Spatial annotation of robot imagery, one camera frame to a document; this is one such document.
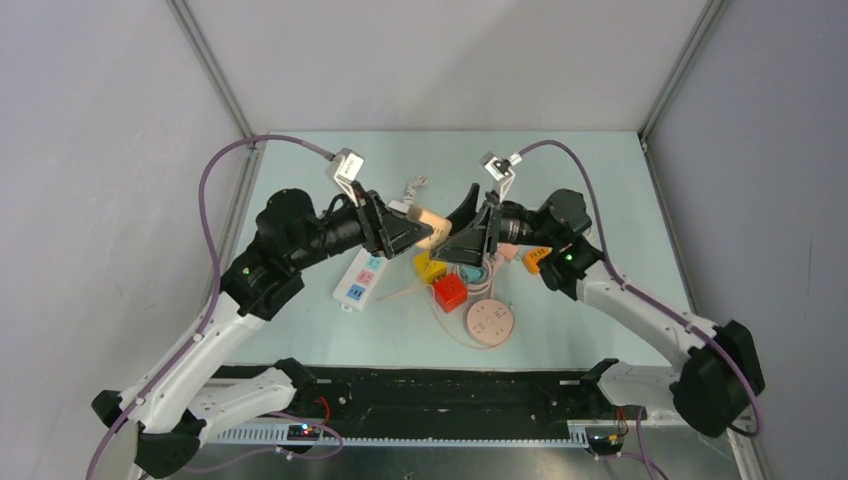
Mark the pink round power strip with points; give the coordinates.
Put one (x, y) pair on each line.
(489, 322)

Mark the light green table mat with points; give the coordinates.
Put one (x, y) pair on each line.
(400, 326)

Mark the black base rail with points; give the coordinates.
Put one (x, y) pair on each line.
(451, 405)

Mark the yellow cube socket adapter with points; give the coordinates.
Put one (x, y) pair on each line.
(428, 271)

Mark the white multicolour power strip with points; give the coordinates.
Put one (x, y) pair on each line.
(366, 270)

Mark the orange power strip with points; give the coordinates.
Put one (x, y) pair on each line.
(532, 257)

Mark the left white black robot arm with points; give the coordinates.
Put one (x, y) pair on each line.
(165, 411)

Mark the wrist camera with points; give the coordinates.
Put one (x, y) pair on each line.
(343, 169)
(502, 172)

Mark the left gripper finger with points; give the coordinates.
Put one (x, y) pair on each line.
(397, 224)
(394, 247)

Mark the teal cube socket adapter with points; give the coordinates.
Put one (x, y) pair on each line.
(471, 275)

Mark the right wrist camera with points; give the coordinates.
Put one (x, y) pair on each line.
(502, 172)

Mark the small pink plug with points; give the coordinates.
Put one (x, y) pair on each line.
(507, 251)

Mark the beige cube plug adapter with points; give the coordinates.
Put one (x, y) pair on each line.
(441, 226)

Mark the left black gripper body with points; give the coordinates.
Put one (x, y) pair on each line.
(372, 240)

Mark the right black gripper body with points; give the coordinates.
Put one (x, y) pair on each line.
(494, 212)

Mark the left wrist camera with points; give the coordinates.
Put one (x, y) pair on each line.
(343, 169)

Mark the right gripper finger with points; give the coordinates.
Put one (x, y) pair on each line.
(464, 213)
(458, 249)

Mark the red cube socket adapter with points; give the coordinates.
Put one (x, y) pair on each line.
(450, 292)

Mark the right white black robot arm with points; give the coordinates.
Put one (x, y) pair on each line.
(714, 373)

